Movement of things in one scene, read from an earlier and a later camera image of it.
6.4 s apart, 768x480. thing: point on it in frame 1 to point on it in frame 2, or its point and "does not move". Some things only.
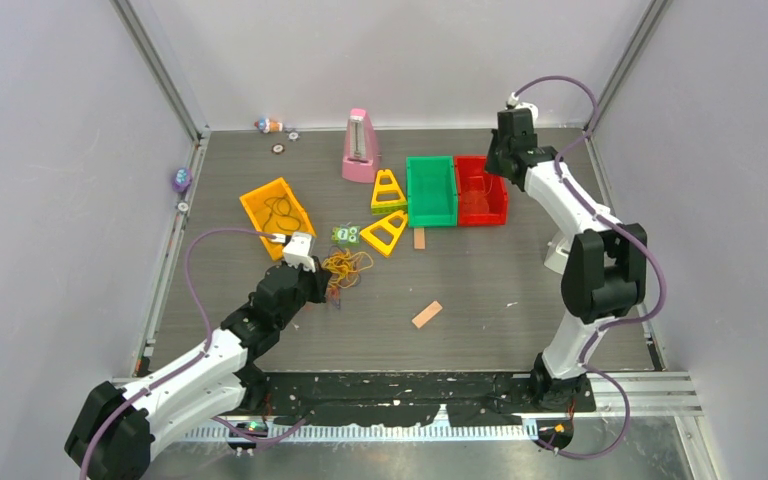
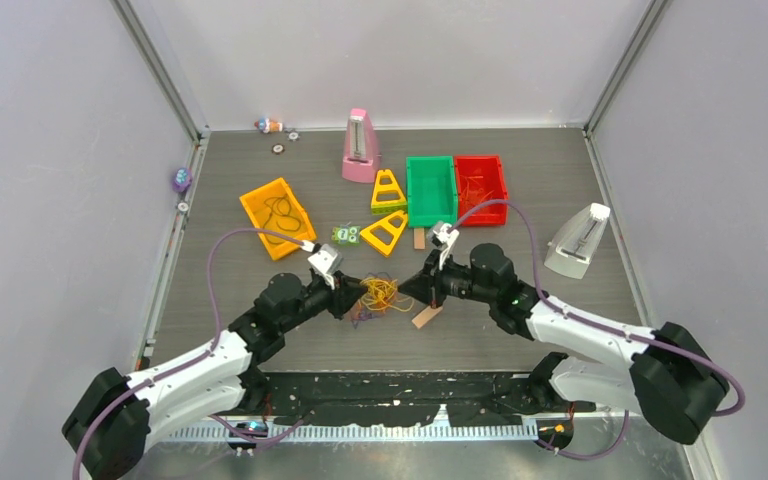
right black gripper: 491,165 to 427,288
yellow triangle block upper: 388,197 does not move
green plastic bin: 431,191 does not move
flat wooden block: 428,314 does not move
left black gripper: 318,280 to 345,292
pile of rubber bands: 344,267 to 381,293
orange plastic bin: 273,208 does not move
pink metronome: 361,149 does not move
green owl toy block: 346,234 does not move
